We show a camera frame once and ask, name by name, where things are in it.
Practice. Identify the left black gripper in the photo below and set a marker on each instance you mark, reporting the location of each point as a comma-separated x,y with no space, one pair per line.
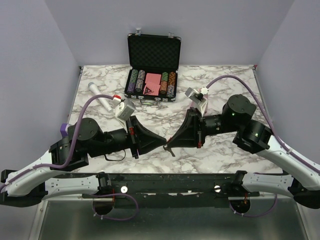
148,140

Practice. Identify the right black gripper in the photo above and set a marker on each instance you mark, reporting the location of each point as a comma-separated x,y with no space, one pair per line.
191,133

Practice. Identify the silver key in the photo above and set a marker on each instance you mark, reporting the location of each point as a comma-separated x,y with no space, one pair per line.
168,149

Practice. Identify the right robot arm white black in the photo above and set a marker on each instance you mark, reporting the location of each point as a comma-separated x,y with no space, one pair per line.
301,177

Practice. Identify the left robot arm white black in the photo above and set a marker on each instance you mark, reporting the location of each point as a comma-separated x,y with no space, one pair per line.
50,175

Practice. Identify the pink metronome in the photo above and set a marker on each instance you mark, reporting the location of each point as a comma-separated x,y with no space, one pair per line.
200,102

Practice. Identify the red playing card deck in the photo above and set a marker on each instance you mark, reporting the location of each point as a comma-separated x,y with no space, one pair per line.
152,84

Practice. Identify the black poker chip case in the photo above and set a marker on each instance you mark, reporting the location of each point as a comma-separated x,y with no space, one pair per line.
156,54

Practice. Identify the purple metronome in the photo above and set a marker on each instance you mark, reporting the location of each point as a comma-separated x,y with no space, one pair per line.
64,129

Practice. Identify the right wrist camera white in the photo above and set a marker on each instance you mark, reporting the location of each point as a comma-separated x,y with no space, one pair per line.
190,91

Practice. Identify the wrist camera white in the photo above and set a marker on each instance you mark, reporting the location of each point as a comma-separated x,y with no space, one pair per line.
124,108
190,91

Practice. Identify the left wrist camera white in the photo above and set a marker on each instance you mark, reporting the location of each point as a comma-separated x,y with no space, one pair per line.
124,108

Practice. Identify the black mounting rail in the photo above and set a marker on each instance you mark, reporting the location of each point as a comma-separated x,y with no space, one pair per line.
155,190

